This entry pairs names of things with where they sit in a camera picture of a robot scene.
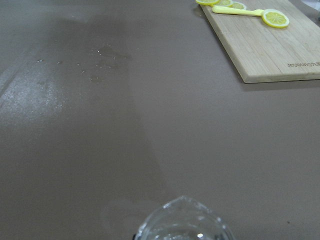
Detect wooden cutting board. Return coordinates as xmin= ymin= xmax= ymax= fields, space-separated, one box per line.
xmin=202 ymin=0 xmax=320 ymax=84

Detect clear glass cup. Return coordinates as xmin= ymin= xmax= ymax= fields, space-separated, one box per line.
xmin=134 ymin=195 xmax=235 ymax=240

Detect lemon slice end of row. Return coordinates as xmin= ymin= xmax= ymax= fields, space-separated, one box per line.
xmin=195 ymin=0 xmax=220 ymax=7

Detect lemon slice on knife tip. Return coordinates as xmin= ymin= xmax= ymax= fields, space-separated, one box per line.
xmin=261 ymin=8 xmax=290 ymax=29

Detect lemon slice middle of row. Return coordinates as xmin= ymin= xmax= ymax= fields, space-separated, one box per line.
xmin=216 ymin=0 xmax=234 ymax=8

